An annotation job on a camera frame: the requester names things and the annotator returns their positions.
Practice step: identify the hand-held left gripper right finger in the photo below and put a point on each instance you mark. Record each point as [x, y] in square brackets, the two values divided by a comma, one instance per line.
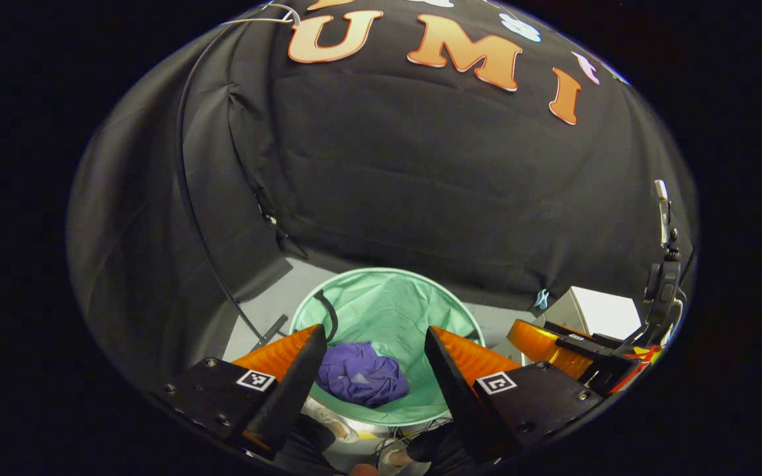
[450, 390]

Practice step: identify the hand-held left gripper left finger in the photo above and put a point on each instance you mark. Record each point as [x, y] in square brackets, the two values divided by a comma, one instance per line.
[295, 390]

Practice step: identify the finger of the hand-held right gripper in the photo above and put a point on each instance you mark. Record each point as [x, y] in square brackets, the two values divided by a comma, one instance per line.
[592, 342]
[546, 347]

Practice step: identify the white plastic hanger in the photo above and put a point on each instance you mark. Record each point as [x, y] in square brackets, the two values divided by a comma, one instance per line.
[255, 20]

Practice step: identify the white box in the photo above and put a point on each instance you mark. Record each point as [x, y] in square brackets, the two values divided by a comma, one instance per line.
[599, 314]

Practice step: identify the blue clip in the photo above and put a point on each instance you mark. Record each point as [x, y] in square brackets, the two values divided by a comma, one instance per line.
[541, 299]

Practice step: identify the person's left white shoe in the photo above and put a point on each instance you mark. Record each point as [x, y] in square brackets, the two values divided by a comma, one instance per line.
[335, 423]

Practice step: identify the person's white shoe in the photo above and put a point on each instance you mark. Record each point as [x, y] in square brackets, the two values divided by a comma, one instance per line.
[397, 459]
[335, 423]

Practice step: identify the person's right leg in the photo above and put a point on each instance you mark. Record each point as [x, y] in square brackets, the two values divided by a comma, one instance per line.
[444, 449]

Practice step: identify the person's leg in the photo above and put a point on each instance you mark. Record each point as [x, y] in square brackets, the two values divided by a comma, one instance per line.
[444, 449]
[305, 449]

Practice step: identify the person's left leg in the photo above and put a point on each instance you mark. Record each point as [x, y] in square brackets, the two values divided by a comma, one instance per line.
[305, 449]

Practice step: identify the person's right white shoe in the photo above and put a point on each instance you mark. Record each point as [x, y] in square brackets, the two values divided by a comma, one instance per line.
[397, 459]

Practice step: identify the black backdrop cloth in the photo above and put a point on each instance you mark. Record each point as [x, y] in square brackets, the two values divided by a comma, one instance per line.
[421, 185]

